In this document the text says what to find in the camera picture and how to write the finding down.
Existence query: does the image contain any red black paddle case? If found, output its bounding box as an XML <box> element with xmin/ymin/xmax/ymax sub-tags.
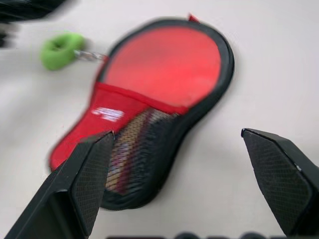
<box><xmin>50</xmin><ymin>12</ymin><xmax>235</xmax><ymax>211</ymax></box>

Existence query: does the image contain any green ring zipper pull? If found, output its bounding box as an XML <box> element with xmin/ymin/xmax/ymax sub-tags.
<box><xmin>40</xmin><ymin>32</ymin><xmax>85</xmax><ymax>70</ymax></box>

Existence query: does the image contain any silver zipper pull chain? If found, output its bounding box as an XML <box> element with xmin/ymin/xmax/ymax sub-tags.
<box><xmin>73</xmin><ymin>48</ymin><xmax>108</xmax><ymax>62</ymax></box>

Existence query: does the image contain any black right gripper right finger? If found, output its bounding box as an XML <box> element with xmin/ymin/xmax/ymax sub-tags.
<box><xmin>240</xmin><ymin>127</ymin><xmax>319</xmax><ymax>237</ymax></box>

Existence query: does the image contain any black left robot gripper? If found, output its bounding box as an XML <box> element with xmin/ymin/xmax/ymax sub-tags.
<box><xmin>0</xmin><ymin>0</ymin><xmax>83</xmax><ymax>48</ymax></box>

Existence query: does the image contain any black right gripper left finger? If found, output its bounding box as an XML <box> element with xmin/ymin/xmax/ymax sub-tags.
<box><xmin>5</xmin><ymin>130</ymin><xmax>116</xmax><ymax>239</ymax></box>

